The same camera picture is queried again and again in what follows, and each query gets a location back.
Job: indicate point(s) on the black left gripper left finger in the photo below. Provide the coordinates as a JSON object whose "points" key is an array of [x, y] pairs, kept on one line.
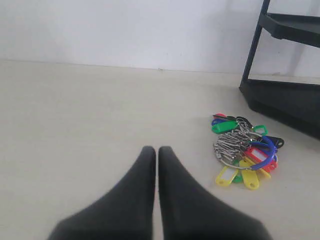
{"points": [[124, 213]]}

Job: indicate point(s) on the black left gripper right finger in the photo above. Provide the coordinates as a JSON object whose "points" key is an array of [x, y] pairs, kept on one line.
{"points": [[190, 212]]}

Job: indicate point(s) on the colourful key tag bunch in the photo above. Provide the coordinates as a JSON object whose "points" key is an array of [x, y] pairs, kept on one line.
{"points": [[247, 152]]}

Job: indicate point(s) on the black metal shelf rack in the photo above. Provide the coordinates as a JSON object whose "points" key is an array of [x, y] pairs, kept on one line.
{"points": [[294, 104]]}

